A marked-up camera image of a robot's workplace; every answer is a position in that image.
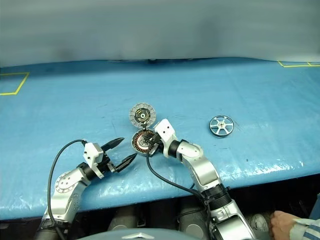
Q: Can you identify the blue plastic table cover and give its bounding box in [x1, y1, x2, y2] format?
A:
[0, 57, 320, 221]

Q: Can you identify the silver spoked rotor wheel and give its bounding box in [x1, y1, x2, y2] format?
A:
[208, 114, 236, 138]

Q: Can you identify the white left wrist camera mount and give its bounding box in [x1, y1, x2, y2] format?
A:
[83, 141, 105, 180]

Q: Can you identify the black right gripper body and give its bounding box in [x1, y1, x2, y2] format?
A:
[148, 134, 164, 154]

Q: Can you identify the yellow tape square outline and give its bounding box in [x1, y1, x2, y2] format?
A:
[0, 72, 31, 97]

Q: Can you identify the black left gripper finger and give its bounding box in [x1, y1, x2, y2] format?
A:
[101, 136, 126, 152]
[115, 152, 138, 174]

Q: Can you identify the grey sneaker shoe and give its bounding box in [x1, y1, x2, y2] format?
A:
[249, 213, 270, 233]

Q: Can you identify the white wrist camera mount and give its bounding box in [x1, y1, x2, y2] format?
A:
[153, 119, 178, 158]
[83, 141, 105, 180]

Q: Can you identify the person's bare hand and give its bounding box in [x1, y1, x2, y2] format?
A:
[269, 210, 300, 240]

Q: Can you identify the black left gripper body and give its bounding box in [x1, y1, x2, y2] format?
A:
[99, 149, 119, 176]

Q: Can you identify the dark grey rounded shape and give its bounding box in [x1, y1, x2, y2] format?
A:
[106, 206, 138, 232]
[177, 204, 210, 237]

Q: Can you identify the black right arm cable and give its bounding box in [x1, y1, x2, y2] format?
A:
[145, 152, 216, 227]

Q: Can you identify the motor housing with copper stator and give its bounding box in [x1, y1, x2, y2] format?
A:
[130, 130, 159, 158]

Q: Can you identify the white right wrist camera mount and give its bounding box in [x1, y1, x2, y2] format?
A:
[153, 119, 178, 158]

